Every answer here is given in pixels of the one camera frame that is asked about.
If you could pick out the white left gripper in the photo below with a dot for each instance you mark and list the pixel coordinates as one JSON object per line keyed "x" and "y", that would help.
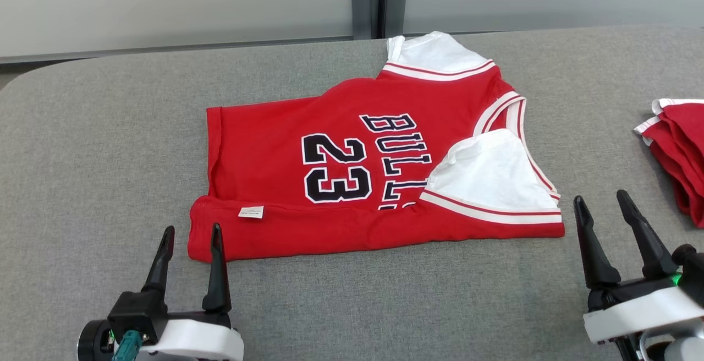
{"x": 198, "y": 344}

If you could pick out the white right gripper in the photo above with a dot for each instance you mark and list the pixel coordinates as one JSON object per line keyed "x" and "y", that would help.
{"x": 638, "y": 311}

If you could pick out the red shorts with white trim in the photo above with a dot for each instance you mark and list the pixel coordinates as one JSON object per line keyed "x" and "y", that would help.
{"x": 682, "y": 146}

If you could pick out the red basketball jersey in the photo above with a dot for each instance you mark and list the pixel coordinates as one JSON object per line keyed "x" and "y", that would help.
{"x": 264, "y": 146}

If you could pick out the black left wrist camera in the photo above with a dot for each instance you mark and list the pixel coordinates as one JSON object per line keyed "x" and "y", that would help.
{"x": 135, "y": 311}

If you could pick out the wall baseboard rail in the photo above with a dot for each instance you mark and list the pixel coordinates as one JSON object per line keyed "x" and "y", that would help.
{"x": 165, "y": 48}

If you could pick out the grey rounded post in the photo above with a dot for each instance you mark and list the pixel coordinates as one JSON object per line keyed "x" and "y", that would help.
{"x": 396, "y": 9}
{"x": 361, "y": 9}

